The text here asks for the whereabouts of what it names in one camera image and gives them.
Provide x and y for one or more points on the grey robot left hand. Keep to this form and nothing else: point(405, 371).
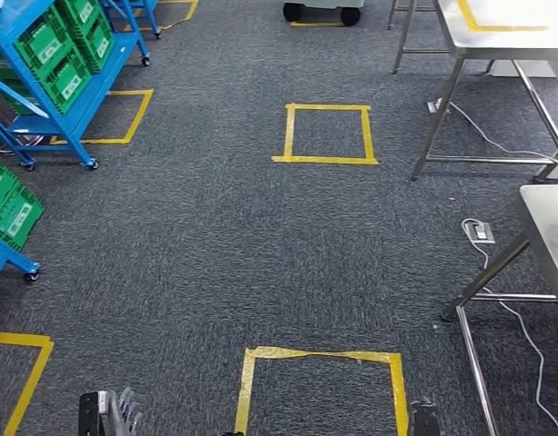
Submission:
point(131, 412)

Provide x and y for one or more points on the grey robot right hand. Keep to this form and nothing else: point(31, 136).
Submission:
point(424, 421)

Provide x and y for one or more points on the steel workbench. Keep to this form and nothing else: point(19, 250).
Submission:
point(551, 240)
point(488, 45)

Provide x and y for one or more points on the yellow tape on workbench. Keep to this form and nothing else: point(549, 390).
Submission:
point(501, 28)

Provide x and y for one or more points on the grey floor socket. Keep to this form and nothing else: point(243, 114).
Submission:
point(481, 231)

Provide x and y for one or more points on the white cart with black wheels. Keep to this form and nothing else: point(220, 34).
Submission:
point(324, 3)

